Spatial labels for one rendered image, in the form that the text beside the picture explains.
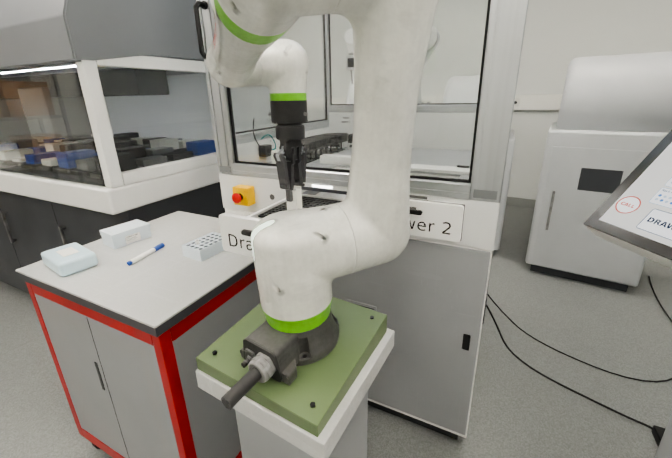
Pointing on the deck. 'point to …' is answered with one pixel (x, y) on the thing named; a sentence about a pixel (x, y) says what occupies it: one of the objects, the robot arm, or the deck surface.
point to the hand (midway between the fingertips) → (294, 199)
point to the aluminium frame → (503, 57)
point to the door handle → (199, 25)
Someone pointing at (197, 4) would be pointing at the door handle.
